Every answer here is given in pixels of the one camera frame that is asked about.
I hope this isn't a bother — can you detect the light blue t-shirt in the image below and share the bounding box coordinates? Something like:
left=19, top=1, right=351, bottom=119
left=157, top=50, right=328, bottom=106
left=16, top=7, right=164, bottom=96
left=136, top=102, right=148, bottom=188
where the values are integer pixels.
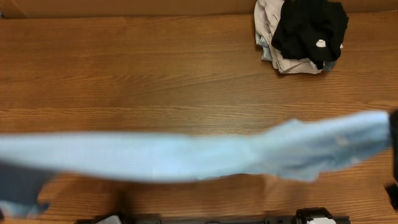
left=1, top=111, right=393, bottom=217

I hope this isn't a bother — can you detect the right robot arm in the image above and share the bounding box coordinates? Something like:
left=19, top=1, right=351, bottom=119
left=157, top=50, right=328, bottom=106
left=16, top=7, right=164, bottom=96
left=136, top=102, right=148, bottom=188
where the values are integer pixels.
left=289, top=111, right=397, bottom=224

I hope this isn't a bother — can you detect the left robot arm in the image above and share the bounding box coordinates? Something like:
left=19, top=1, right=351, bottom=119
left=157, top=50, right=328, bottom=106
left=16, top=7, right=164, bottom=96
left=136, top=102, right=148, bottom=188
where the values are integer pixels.
left=94, top=215, right=123, bottom=224

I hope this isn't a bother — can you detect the light denim garment in pile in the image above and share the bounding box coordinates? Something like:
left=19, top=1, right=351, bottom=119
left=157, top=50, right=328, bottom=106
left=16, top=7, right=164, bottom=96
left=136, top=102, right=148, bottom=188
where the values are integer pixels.
left=256, top=32, right=321, bottom=74

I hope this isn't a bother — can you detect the beige garment in pile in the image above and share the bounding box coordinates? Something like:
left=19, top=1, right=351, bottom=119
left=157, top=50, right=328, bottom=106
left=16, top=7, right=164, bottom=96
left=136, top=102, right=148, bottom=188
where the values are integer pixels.
left=254, top=0, right=323, bottom=75

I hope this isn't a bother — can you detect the black garment on pile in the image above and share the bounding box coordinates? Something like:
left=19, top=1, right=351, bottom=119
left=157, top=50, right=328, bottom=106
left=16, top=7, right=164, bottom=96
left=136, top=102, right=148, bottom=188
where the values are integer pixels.
left=271, top=0, right=349, bottom=70

